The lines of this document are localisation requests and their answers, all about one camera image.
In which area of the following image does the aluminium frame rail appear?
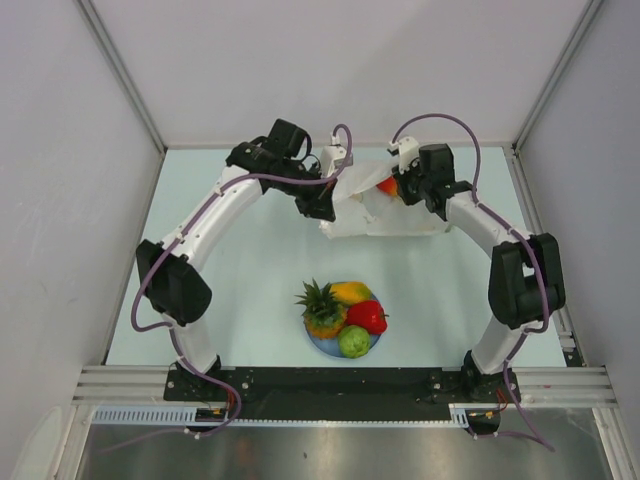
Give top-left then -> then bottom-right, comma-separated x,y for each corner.
72,365 -> 617,409

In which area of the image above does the fake mango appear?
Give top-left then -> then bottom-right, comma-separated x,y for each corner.
330,281 -> 373,306

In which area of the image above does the fake red wax apple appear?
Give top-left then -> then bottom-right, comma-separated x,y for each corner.
376,177 -> 398,197

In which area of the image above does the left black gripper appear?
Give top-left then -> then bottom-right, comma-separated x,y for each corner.
272,162 -> 337,222

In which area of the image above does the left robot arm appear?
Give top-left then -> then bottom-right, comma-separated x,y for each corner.
134,119 -> 353,400

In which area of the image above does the blue plastic plate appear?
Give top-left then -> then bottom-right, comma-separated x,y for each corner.
303,295 -> 388,359

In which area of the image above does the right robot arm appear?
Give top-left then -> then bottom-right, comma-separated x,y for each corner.
389,137 -> 566,401

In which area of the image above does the white plastic bag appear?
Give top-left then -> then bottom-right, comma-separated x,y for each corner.
320,160 -> 450,239

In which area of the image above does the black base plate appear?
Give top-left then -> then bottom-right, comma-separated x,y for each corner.
163,366 -> 522,432

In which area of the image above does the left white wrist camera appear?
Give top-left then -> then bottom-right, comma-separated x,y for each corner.
319,145 -> 353,178

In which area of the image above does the fake pineapple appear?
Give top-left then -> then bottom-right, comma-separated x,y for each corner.
296,279 -> 346,340

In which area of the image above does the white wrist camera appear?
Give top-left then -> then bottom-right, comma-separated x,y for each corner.
319,145 -> 353,178
387,136 -> 420,174

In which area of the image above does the white slotted cable duct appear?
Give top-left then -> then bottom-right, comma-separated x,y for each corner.
92,405 -> 469,428

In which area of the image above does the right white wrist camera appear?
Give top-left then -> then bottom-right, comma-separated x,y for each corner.
387,136 -> 420,174

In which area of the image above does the fake red fruit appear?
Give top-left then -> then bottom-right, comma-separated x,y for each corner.
346,300 -> 388,335

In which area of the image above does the fake green fruit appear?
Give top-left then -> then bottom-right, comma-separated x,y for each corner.
337,325 -> 371,359

